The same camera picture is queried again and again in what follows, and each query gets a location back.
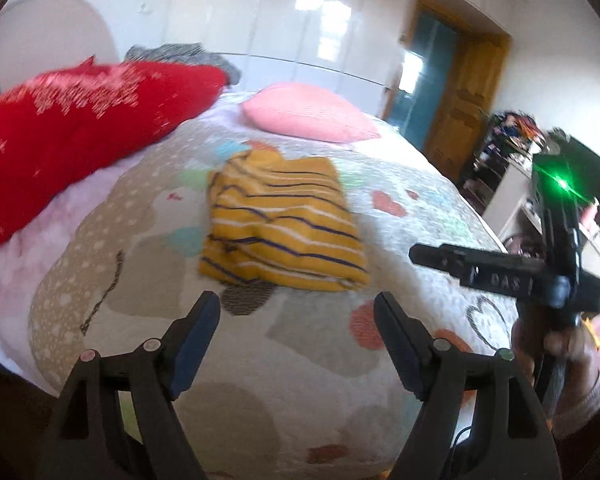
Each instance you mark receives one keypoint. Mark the person's right hand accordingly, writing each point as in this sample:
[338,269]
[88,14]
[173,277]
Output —
[572,360]

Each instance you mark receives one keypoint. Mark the yellow striped sweater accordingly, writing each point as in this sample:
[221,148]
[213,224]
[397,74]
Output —
[285,225]

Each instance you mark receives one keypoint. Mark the person's right forearm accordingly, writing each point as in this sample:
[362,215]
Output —
[592,435]

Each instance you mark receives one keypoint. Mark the red patterned quilt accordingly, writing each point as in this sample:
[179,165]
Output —
[70,130]

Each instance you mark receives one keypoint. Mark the white cluttered shelf unit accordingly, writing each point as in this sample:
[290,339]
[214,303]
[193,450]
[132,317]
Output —
[505,190]

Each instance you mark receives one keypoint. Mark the wooden door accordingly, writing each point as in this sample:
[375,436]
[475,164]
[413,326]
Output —
[462,110]

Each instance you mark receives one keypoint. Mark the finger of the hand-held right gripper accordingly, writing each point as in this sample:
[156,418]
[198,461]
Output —
[475,267]

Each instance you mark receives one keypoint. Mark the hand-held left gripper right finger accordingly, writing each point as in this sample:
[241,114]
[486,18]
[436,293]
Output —
[402,344]

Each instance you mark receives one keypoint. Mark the black television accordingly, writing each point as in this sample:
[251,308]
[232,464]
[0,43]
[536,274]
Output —
[597,170]

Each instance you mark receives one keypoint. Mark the patterned bed blanket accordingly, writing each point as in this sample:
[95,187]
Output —
[305,370]

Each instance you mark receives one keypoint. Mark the grey knitted garment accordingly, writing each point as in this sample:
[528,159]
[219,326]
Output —
[180,52]

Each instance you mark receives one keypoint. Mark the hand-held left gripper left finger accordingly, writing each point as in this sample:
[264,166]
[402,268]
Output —
[196,344]

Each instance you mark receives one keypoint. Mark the white rounded headboard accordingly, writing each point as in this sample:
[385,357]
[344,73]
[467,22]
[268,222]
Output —
[45,35]

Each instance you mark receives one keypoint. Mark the pink pillow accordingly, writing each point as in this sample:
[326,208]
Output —
[310,112]

